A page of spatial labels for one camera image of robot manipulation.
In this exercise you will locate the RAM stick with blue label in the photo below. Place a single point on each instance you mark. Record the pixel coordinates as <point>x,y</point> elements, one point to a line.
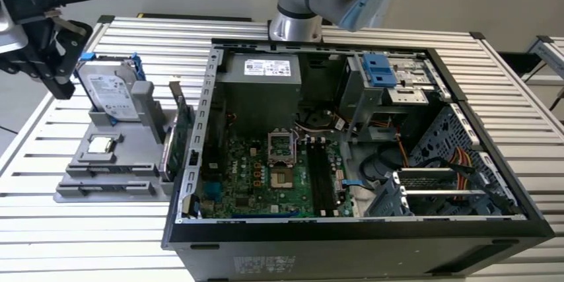
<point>109,188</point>

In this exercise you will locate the RAM slot with white clips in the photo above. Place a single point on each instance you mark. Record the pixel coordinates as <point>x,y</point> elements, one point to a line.
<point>317,176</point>

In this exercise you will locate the silver hard disk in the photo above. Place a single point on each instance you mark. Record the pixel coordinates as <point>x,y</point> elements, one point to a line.
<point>109,93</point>

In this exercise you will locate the silver CPU chip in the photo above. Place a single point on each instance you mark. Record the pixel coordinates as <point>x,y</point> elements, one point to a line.
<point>100,145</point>

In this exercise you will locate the grey plastic parts rack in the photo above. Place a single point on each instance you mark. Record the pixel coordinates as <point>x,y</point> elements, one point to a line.
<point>132,145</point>

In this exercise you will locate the grey power supply unit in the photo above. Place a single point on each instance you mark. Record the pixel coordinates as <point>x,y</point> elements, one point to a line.
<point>260,97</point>

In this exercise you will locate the green Dell motherboard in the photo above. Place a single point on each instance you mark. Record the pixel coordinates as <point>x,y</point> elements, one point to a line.
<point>264,196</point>

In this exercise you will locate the CPU socket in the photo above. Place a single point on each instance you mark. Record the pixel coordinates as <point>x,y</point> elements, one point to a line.
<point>281,179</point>

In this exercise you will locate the blue expansion slot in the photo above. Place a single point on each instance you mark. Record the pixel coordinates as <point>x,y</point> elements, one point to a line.
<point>260,215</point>

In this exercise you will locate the blue plastic drive latch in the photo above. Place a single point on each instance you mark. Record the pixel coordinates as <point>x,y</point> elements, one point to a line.
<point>382,78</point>
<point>374,61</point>

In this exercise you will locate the black open PC case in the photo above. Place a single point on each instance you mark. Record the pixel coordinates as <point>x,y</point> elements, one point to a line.
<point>308,255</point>

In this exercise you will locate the grey metal disk bay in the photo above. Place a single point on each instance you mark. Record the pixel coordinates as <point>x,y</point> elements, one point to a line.
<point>440,193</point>

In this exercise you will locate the aluminium slatted side table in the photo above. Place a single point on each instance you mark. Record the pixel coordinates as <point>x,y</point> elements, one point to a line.
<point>545,47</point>

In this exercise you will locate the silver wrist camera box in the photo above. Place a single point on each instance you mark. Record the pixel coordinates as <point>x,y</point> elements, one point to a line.
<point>13,37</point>

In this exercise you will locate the graphics card with metal bracket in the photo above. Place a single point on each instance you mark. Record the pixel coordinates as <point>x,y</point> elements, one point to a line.
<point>180,136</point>

